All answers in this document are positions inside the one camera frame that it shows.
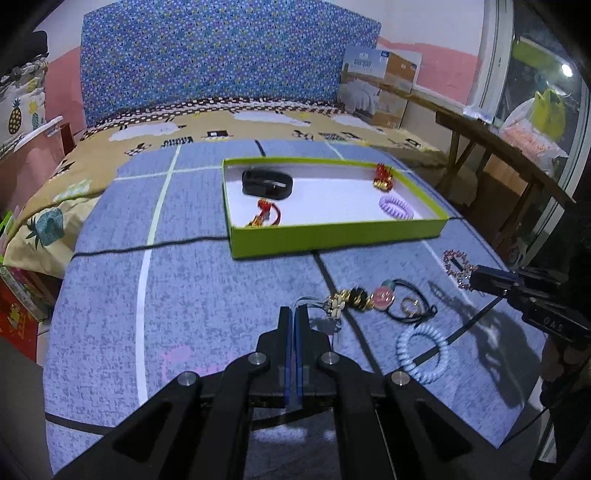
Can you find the printed cardboard box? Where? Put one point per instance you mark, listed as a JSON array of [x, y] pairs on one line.
[[369, 87]]

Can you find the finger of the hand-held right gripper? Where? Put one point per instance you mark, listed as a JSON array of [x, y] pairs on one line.
[[501, 273], [489, 284]]

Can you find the black bag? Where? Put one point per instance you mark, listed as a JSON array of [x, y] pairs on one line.
[[39, 44]]

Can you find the wooden table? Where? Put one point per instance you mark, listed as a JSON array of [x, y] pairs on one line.
[[503, 152]]

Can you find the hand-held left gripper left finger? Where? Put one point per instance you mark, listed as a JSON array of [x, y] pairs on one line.
[[288, 350]]

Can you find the yellow-green bag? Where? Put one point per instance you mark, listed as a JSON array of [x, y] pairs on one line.
[[549, 110]]

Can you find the glass balcony door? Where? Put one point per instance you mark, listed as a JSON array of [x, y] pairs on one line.
[[494, 55]]

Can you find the blue grid blanket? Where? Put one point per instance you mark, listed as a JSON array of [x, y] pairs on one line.
[[194, 286]]

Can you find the black wristband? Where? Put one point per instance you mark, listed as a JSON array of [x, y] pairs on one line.
[[265, 184]]

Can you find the pink cabinet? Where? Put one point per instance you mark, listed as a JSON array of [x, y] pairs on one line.
[[32, 170]]

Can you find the pineapple print pillow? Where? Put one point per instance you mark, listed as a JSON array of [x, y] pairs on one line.
[[21, 110]]

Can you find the red tassel charm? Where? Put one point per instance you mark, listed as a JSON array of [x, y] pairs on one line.
[[264, 211]]

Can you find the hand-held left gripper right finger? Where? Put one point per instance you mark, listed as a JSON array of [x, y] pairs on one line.
[[301, 350]]

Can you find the green paper bag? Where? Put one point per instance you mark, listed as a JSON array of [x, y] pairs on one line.
[[4, 228]]

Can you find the person's right hand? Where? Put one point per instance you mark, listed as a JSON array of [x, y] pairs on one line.
[[561, 364]]

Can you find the white plastic bag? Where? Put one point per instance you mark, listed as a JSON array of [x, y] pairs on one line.
[[526, 141]]

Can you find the small clear packet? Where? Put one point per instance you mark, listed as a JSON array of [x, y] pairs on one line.
[[478, 114]]

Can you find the red box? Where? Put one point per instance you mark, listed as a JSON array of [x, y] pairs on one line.
[[18, 318]]

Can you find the yellow printed bedsheet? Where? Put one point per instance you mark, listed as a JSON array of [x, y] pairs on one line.
[[92, 161]]

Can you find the blue floral headboard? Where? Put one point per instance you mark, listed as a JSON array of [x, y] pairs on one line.
[[207, 55]]

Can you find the green shallow cardboard box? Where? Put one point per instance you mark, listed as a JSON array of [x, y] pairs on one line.
[[332, 237]]

